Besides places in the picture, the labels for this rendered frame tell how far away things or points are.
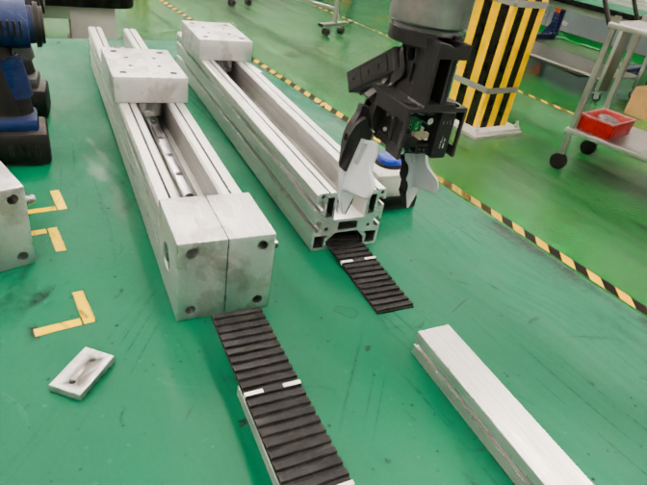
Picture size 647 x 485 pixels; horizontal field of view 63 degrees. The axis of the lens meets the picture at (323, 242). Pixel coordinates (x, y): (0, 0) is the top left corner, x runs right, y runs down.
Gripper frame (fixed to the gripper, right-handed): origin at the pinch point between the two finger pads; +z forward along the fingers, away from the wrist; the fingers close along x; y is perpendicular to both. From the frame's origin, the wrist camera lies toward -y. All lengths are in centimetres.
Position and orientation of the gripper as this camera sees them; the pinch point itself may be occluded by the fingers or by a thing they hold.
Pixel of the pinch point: (374, 199)
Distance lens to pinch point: 63.7
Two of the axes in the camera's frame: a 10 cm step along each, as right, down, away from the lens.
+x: 9.0, -1.1, 4.3
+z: -1.5, 8.3, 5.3
